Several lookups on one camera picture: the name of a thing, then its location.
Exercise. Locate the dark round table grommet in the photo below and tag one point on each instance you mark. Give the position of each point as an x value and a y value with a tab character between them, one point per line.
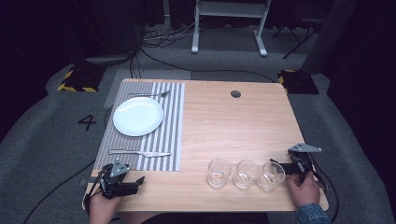
235	94

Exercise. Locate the white desk frame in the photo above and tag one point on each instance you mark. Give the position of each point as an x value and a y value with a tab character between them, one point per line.
231	9

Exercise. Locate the clear drinking glass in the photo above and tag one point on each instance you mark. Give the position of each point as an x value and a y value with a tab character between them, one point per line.
270	176
246	174
219	173

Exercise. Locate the yellow black striped base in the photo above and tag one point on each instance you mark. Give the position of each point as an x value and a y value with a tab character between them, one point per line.
81	79
298	82

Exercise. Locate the white round plate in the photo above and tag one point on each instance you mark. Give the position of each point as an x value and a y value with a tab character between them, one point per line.
138	116

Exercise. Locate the person's right hand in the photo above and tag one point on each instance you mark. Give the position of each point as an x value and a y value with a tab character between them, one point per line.
303	191

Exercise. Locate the silver table knife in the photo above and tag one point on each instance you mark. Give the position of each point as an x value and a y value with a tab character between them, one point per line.
140	153

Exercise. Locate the grey white striped placemat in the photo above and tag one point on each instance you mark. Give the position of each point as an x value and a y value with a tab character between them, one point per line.
169	140

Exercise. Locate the person's left hand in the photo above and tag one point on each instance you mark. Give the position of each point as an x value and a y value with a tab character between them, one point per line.
101	209

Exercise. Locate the silver fork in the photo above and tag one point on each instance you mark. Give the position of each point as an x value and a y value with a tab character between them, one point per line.
149	94

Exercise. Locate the black tripod stand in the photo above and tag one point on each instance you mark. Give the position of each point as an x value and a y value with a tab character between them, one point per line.
299	34

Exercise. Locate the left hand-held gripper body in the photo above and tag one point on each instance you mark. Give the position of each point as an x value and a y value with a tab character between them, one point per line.
115	183

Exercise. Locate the grey pillar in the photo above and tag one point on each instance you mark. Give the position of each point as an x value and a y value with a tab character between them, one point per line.
330	34

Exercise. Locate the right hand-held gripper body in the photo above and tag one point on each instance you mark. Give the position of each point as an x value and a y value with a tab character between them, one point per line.
302	157

